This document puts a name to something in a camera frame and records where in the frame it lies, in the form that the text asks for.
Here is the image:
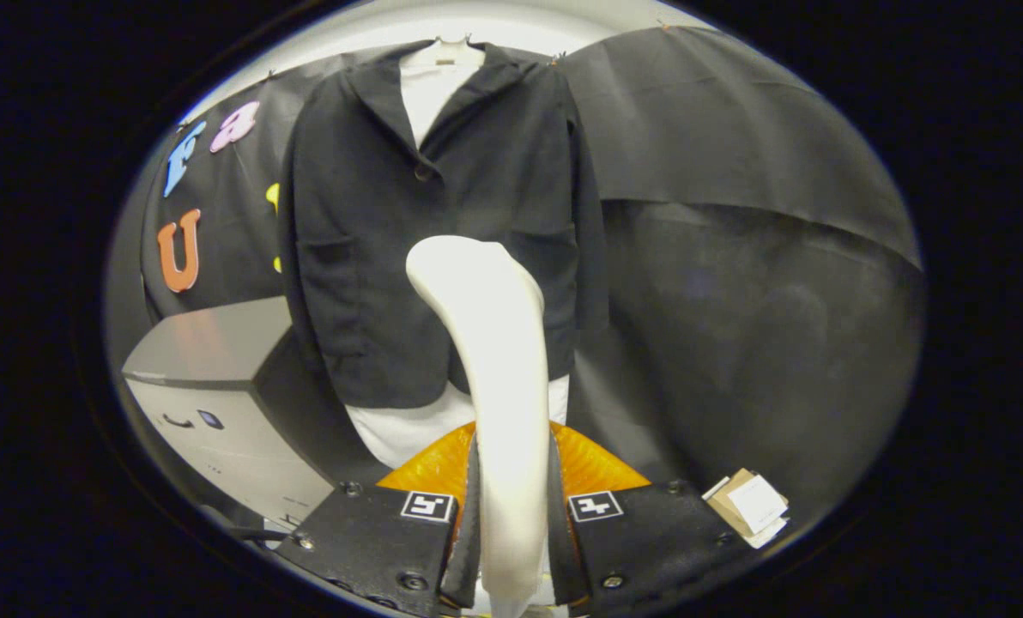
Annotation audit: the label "grey cabinet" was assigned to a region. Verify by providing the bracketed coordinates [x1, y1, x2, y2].
[121, 296, 366, 529]

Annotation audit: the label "black jacket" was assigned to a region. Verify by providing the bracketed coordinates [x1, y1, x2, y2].
[275, 39, 608, 410]

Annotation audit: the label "white plastic clothes hanger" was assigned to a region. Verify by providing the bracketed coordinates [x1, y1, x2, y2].
[421, 33, 487, 68]

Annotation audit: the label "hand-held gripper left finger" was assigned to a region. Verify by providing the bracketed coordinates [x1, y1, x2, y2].
[275, 421, 478, 618]

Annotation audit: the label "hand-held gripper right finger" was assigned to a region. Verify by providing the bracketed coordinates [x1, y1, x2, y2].
[548, 421, 757, 617]

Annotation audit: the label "white garment steamer head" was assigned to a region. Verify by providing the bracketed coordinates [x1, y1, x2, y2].
[405, 235, 555, 618]

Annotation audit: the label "black backdrop cloth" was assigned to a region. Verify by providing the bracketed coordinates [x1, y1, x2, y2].
[104, 24, 924, 524]

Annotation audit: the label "cardboard pieces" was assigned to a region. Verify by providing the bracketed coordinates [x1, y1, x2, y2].
[702, 468, 790, 548]

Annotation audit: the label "white shirt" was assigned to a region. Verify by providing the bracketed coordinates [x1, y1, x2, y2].
[344, 41, 571, 470]

